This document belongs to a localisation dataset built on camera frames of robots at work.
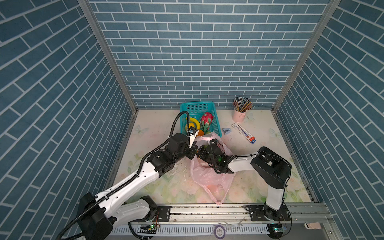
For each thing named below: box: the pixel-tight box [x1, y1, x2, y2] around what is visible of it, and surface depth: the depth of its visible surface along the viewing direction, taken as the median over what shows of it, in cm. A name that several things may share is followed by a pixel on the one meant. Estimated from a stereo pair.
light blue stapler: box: [222, 128, 232, 135], surface depth 110 cm
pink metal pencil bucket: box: [232, 108, 247, 123], surface depth 110 cm
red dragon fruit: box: [200, 112, 214, 134], surface depth 107 cm
